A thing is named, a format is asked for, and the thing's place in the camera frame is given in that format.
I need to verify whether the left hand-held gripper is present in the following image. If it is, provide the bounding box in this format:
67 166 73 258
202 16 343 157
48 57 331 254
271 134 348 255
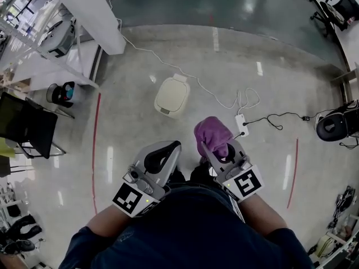
112 140 183 219

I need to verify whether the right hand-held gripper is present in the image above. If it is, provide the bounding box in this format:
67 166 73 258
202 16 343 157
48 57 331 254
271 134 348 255
200 138 265 224

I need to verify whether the purple cloth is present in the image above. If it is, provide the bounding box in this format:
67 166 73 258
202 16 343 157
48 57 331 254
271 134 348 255
194 115 235 163

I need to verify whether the cream trash bin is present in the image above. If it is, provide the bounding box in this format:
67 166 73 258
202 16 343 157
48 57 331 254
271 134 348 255
153 73 192 119

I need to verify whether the person's left forearm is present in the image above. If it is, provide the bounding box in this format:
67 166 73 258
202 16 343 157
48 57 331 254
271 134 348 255
86 203 136 238

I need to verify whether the person's right forearm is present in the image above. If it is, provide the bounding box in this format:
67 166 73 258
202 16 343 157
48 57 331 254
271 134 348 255
239 196 288 236

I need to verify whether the black waste bin with bag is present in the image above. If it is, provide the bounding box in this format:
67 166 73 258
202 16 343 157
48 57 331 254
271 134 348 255
60 80 86 108

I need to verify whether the person's black shoe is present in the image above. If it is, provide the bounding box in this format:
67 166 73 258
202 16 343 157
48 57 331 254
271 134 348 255
168 166 186 183
190 157 217 183

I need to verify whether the white power strip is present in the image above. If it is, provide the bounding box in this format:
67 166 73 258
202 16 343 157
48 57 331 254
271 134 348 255
234 114 250 138

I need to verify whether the red floor tape line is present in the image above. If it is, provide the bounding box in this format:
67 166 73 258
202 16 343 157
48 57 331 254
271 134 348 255
286 138 300 209

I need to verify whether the person's dark blue shirt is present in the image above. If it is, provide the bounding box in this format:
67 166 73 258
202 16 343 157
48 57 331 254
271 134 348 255
58 182 315 269

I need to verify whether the black and white round device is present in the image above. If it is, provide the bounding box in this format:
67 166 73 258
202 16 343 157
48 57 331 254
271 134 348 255
315 99 359 143

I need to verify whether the black mesh waste basket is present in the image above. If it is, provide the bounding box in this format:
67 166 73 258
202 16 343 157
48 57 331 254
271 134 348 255
46 82 65 105

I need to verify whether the black folding chair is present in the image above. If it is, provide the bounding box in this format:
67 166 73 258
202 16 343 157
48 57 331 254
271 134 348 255
0 91 67 160

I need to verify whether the cream bag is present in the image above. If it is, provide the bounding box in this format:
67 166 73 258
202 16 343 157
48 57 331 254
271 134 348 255
315 234 338 259

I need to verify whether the grey box appliance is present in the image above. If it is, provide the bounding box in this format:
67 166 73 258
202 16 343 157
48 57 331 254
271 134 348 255
38 20 78 59

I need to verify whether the black gear pile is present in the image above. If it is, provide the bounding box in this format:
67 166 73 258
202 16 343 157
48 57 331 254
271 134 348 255
0 213 43 257

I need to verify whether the white pillar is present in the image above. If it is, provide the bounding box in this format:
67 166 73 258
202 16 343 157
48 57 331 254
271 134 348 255
46 0 126 55

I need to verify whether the black office chair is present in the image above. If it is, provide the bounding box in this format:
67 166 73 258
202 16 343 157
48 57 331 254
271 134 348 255
310 0 359 38

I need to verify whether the black power cable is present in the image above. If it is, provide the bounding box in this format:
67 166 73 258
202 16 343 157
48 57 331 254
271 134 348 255
241 109 339 131

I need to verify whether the black cable bundle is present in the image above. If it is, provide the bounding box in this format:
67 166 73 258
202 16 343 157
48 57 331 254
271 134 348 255
332 185 357 221

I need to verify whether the metal shelf frame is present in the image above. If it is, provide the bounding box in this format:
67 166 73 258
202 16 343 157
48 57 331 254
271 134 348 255
0 0 99 89

